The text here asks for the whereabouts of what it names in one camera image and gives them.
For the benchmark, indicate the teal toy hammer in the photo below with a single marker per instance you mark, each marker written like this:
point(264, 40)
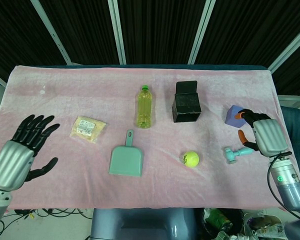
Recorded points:
point(231, 155)

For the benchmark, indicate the teal plastic dustpan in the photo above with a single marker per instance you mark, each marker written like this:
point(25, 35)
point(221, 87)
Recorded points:
point(127, 161)

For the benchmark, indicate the white plastic bag clutter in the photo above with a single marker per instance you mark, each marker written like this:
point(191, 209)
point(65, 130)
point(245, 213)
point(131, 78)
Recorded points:
point(265, 225)

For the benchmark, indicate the purple foam block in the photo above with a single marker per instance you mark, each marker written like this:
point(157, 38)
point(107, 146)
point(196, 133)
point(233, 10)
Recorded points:
point(233, 120)

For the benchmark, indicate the yellow-green plastic bottle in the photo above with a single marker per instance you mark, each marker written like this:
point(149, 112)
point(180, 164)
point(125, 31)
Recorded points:
point(145, 110)

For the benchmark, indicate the black trash bag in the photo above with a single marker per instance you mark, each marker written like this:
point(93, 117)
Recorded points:
point(222, 222)

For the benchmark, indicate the pink fleece table cloth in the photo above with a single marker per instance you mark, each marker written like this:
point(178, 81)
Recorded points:
point(90, 180)

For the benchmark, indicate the beige snack packet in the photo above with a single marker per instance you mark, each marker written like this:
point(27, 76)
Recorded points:
point(88, 129)

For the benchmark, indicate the grey-blue robot torso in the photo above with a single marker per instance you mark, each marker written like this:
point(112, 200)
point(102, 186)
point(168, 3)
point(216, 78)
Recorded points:
point(142, 223)

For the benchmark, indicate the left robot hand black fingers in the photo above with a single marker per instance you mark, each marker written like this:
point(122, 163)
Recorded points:
point(13, 155)

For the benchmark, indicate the person's leg in jeans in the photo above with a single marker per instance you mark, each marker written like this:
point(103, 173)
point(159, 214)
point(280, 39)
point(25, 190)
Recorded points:
point(296, 130)

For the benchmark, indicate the black open box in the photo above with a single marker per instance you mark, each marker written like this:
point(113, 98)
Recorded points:
point(186, 102)

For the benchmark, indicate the yellow tennis ball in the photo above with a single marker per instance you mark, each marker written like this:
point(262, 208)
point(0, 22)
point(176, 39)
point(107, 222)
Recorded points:
point(190, 159)

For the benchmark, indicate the white partition post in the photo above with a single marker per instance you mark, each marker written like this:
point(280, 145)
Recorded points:
point(290, 42)
point(117, 32)
point(52, 35)
point(201, 32)

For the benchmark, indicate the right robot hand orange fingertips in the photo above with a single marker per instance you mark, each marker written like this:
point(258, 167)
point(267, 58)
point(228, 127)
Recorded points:
point(267, 135)

